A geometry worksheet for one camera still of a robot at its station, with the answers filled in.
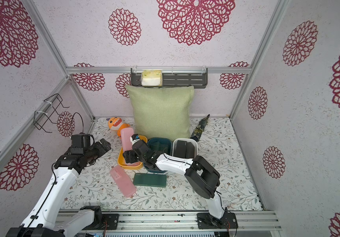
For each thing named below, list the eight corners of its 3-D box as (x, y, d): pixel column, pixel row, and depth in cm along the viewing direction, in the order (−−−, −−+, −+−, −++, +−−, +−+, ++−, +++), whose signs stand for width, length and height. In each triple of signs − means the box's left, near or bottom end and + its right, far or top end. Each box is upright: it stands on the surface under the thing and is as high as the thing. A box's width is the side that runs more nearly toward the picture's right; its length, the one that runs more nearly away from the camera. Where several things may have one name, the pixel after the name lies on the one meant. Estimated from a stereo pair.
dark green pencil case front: (132, 187, 87) (132, 186, 85) (134, 174, 92) (134, 173, 90) (167, 187, 87) (167, 186, 85) (167, 174, 92) (167, 173, 90)
